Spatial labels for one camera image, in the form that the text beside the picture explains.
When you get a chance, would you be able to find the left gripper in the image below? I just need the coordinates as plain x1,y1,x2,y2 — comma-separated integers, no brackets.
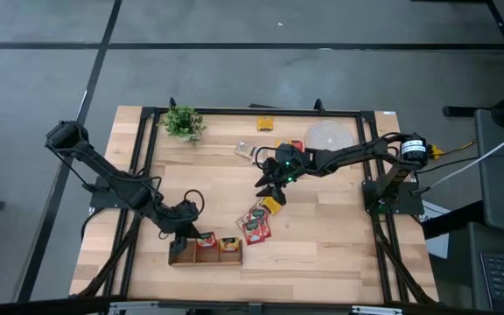
157,201,201,264

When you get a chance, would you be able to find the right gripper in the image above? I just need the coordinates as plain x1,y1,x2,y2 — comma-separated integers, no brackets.
255,143,308,207

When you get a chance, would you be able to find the wooden tea organizer box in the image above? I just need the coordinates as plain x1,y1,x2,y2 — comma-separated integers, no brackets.
168,238,244,267

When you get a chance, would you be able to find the green potted plant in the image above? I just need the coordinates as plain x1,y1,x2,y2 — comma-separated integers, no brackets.
158,103,208,146

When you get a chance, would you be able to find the white paper sheet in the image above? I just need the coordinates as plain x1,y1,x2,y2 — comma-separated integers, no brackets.
421,199,451,260

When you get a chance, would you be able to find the black slanted bar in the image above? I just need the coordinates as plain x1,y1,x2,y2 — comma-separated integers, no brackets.
420,199,485,241

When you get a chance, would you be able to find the dark grey desk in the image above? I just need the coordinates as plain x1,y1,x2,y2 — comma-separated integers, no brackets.
448,220,504,314

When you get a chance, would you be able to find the grey side table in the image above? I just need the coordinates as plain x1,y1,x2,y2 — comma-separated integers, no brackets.
473,108,504,237

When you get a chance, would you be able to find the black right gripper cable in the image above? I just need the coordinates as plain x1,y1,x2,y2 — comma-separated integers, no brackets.
254,146,279,170

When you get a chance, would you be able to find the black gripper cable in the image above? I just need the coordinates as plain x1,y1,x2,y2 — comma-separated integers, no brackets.
254,146,279,170
183,188,206,216

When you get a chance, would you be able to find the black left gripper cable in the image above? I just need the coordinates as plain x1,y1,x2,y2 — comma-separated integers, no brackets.
183,188,206,216

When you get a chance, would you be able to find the black metal table frame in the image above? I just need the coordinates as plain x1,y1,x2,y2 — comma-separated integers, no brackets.
70,106,439,305

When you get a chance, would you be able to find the round woven rope coaster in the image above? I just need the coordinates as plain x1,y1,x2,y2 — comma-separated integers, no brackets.
304,119,355,153

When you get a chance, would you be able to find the silver bracket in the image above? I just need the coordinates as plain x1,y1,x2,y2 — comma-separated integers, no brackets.
351,304,404,315
108,300,162,315

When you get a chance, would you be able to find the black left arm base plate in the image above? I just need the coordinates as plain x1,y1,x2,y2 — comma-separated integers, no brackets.
88,176,151,210

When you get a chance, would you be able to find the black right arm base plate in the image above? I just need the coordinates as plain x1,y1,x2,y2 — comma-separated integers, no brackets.
361,178,424,216

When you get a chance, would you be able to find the black bottom rail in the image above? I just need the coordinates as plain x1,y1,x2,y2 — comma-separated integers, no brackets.
0,295,504,315

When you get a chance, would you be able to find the yellow plug with orange cable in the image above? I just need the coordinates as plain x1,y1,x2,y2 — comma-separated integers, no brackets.
429,138,479,159

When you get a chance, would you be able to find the black power cable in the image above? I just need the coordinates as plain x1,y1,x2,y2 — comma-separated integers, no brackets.
413,152,504,176

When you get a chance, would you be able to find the white cable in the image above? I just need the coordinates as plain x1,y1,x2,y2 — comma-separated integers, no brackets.
411,124,504,196

